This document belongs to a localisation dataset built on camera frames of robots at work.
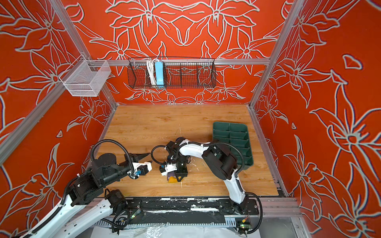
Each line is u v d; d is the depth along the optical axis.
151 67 0.88
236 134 0.98
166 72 0.98
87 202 0.46
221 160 0.51
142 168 0.51
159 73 0.90
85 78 0.92
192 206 0.74
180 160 0.74
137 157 0.58
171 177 0.81
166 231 0.67
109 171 0.48
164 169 0.74
